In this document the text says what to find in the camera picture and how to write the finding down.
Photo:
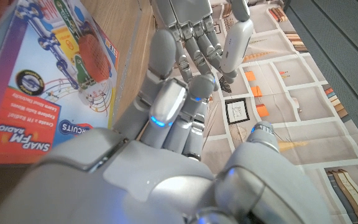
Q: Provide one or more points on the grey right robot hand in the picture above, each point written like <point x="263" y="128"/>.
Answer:
<point x="135" y="186"/>

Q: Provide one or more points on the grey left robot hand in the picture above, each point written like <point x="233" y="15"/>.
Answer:
<point x="191" y="15"/>

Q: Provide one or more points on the colourful Snap Circuits box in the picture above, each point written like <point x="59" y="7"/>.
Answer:
<point x="42" y="77"/>

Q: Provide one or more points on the printed bookshelf backdrop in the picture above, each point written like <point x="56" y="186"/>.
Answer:
<point x="306" y="93"/>

